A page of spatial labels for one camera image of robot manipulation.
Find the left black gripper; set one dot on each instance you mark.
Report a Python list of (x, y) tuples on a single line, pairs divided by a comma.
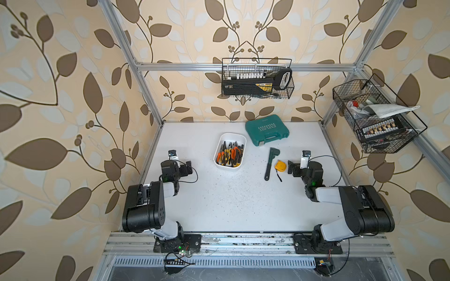
[(186, 168)]

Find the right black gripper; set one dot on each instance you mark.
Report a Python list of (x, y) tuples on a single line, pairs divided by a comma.
[(293, 168)]

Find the white plastic storage box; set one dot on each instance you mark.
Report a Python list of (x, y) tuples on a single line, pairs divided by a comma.
[(230, 151)]

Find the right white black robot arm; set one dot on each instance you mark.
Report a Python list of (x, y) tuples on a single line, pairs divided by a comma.
[(364, 212)]

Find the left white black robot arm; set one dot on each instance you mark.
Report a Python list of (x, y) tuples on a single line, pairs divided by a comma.
[(145, 203)]

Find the yellow tape measure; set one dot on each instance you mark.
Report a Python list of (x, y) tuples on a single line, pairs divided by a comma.
[(280, 166)]

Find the green plastic tool case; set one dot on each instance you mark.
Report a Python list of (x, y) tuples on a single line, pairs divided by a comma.
[(264, 130)]

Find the black yellow tool case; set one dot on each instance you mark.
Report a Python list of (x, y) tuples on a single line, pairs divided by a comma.
[(249, 87)]

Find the socket set tray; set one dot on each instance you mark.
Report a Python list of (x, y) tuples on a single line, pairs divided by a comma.
[(383, 129)]

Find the white paper booklet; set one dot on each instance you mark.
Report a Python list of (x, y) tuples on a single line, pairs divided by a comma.
[(388, 110)]

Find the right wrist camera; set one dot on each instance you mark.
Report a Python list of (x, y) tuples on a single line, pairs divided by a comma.
[(306, 155)]

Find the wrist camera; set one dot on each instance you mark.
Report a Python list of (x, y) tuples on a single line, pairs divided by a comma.
[(306, 155), (172, 155)]

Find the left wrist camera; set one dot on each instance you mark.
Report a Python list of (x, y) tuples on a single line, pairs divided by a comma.
[(172, 155)]

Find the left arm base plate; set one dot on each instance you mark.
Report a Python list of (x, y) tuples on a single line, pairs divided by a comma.
[(177, 243)]

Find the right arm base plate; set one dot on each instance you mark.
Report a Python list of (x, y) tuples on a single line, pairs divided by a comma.
[(316, 244)]

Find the right black wire basket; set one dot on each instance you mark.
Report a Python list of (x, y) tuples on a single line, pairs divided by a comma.
[(381, 120)]

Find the black wire basket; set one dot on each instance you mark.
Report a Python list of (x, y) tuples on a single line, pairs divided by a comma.
[(249, 68), (381, 120)]

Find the aluminium front rail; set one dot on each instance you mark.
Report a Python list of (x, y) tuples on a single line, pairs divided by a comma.
[(249, 244)]

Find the back black wire basket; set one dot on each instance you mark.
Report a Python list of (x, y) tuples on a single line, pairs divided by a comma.
[(249, 68)]

